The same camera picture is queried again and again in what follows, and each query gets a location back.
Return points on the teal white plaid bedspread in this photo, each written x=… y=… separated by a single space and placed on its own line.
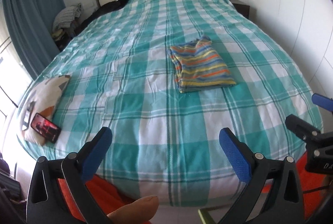
x=166 y=143

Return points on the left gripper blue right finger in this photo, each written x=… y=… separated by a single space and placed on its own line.
x=284 y=202

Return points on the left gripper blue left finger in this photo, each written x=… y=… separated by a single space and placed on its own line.
x=45 y=202

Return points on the black garment near headboard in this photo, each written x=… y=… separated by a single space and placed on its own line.
x=105 y=9

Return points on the black smartphone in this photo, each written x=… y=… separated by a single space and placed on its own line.
x=45 y=128

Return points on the multicolour striped knit sweater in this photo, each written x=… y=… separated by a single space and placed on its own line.
x=198 y=66

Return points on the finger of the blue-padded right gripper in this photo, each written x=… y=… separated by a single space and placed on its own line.
x=322 y=101

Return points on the white wardrobe doors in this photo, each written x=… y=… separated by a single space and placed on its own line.
x=303 y=28

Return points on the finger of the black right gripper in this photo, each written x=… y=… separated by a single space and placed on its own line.
x=303 y=130

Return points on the patterned white cushion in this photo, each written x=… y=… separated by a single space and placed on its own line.
x=43 y=98

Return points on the teal blue curtain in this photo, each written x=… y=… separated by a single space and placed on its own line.
x=29 y=23

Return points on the pile of striped clothes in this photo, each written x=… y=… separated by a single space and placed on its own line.
x=66 y=22

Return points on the dark bedside table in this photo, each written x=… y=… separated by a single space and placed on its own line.
x=241 y=8

